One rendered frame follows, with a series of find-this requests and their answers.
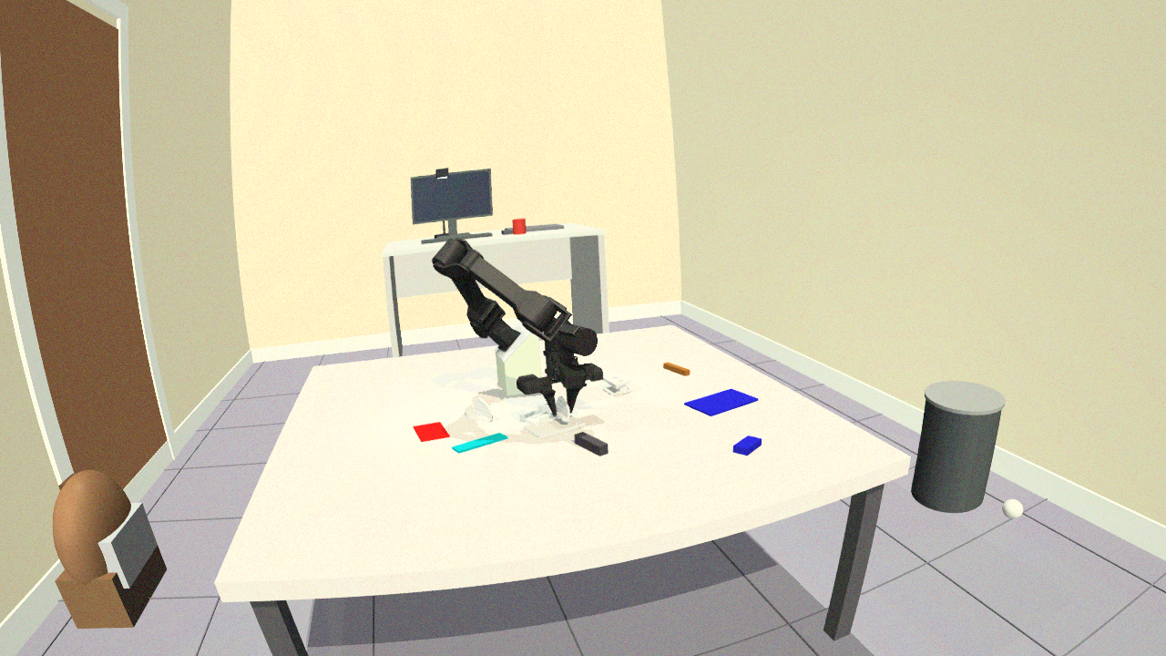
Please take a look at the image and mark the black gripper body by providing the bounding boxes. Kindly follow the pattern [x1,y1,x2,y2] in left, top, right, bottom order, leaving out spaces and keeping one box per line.
[517,350,604,395]

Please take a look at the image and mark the cyan flat plate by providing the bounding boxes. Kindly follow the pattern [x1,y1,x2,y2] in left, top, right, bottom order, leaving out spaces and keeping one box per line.
[452,432,508,453]

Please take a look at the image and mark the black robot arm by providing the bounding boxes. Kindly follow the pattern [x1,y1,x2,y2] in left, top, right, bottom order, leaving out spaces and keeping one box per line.
[431,238,598,389]

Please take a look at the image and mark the small blue block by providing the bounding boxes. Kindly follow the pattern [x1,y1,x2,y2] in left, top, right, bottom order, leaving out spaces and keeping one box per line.
[733,436,763,456]

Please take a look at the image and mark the blue flat rectangular plate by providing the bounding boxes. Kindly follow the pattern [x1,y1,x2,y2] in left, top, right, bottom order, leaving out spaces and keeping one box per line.
[684,389,758,417]

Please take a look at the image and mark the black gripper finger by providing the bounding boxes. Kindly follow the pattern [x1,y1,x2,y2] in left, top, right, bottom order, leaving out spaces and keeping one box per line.
[566,387,584,414]
[540,389,557,416]

